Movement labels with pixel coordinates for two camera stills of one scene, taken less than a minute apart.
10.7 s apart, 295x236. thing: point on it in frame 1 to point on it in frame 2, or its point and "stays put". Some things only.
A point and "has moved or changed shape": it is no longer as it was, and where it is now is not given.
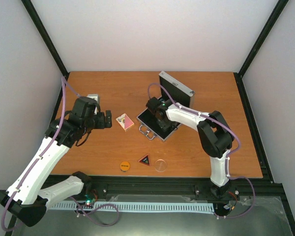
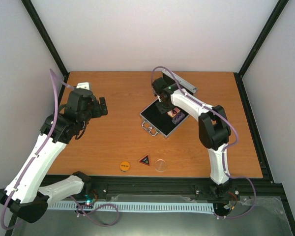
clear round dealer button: [160, 165] stays put
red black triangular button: [145, 160] stays put
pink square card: [125, 121] has moved or changed shape
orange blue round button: [124, 166] stays put
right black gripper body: [165, 124] to [166, 107]
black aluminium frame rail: [94, 188] stays put
